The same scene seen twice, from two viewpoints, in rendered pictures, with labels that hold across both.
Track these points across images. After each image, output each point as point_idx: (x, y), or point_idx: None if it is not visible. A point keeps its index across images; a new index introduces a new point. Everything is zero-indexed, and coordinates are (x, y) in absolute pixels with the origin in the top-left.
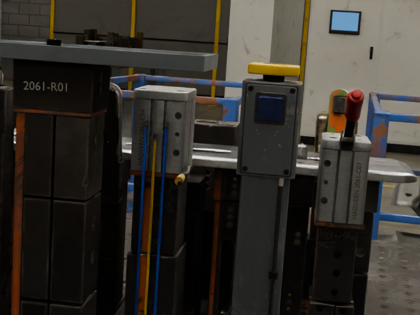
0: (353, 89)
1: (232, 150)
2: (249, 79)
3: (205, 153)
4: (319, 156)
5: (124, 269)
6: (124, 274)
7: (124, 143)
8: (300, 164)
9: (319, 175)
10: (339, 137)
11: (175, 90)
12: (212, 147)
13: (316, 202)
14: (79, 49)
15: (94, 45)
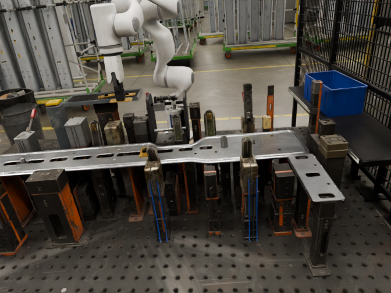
0: (34, 109)
1: (48, 161)
2: (60, 103)
3: (61, 155)
4: (32, 140)
5: (101, 252)
6: (101, 246)
7: (91, 156)
8: (32, 152)
9: (36, 142)
10: (27, 133)
11: (74, 117)
12: (53, 164)
13: (38, 150)
14: (99, 92)
15: (96, 100)
